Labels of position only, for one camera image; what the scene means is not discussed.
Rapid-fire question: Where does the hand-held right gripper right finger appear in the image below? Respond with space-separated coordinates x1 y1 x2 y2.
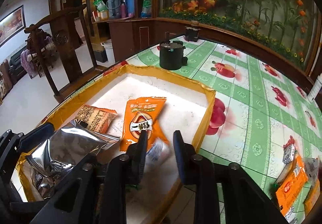
173 130 288 224

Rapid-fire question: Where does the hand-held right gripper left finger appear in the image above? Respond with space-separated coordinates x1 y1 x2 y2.
30 130 149 224

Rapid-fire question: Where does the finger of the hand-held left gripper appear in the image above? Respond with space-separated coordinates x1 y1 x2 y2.
19 123 55 151

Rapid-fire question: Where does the white blue snack packet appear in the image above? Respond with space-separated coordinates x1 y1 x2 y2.
146 137 174 164

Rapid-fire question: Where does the large silver foil packet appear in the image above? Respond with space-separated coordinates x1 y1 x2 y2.
33 120 121 164

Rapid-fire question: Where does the orange snack packet oval logo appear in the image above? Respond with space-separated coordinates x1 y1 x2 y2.
119 97 169 152

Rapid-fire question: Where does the yellow-edged cardboard box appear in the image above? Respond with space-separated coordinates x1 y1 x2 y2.
15 64 217 224

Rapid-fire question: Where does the cracker packet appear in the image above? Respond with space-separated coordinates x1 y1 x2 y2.
274 154 300 185

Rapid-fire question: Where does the small silver foil packet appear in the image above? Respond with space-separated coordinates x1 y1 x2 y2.
25 154 76 199

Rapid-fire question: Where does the brown snack packet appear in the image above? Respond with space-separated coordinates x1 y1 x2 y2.
75 105 118 134

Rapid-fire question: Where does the black sofa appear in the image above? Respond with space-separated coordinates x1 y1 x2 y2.
9 49 28 81

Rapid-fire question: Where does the wooden chair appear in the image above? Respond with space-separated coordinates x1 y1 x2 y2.
24 4 111 104

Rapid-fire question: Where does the black lidded pot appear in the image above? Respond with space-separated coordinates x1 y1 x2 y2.
158 31 189 70

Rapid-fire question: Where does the white bucket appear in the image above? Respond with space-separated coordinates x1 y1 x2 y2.
101 39 113 57

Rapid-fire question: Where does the black white candy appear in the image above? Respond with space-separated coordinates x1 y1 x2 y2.
283 144 296 164

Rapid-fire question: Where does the orange snack packet red label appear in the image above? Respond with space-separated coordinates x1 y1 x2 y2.
274 156 309 217

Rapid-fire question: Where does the small black holder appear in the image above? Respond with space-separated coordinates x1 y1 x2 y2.
185 21 200 42

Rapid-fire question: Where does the clear snack packet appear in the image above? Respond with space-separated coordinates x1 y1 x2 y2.
303 157 320 185

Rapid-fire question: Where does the small orange snack packet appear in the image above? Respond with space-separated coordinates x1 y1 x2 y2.
303 184 321 214

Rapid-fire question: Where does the clear bottle pack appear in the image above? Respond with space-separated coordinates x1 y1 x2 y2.
141 0 153 18

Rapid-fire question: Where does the green bag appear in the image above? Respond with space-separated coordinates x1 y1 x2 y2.
93 0 108 12

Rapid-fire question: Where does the blue thermos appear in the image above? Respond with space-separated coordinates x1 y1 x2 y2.
126 0 135 18

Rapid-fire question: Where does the light blue thermos jug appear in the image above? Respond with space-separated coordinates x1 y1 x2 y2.
106 0 121 19

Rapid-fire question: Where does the white spray bottle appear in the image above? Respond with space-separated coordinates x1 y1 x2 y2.
308 81 322 102

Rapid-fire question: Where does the dark thermos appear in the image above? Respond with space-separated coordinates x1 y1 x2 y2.
119 0 129 18

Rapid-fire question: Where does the flower mural glass panel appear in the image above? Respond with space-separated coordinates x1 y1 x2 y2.
158 0 317 74

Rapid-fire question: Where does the framed wall picture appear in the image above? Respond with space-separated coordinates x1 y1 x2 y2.
0 5 26 47

